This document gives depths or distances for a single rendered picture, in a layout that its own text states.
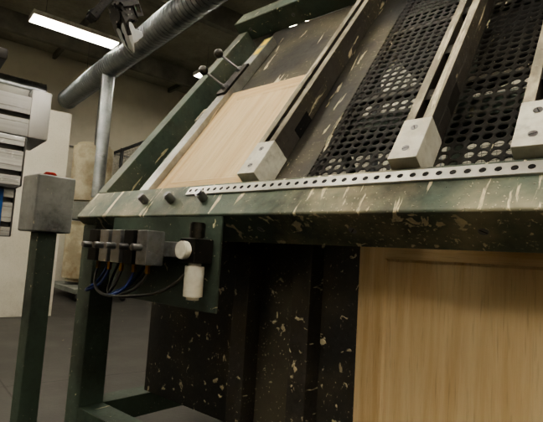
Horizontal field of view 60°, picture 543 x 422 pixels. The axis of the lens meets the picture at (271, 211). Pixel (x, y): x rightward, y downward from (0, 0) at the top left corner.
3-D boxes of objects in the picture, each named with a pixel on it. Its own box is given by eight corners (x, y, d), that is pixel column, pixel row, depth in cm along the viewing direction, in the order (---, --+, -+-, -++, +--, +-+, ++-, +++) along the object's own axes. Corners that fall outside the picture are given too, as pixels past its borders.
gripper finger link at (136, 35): (149, 47, 152) (139, 18, 150) (133, 50, 148) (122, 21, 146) (146, 50, 154) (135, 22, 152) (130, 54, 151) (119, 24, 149)
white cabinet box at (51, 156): (-27, 309, 471) (-3, 112, 491) (36, 308, 507) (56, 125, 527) (-18, 317, 424) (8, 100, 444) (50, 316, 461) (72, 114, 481)
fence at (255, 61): (145, 200, 157) (137, 192, 155) (269, 47, 207) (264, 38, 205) (153, 199, 154) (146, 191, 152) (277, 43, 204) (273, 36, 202)
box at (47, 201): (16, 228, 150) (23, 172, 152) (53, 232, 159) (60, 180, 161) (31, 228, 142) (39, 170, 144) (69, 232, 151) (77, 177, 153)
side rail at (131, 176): (116, 213, 177) (96, 192, 171) (250, 54, 235) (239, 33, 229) (126, 213, 173) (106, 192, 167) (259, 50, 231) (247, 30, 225)
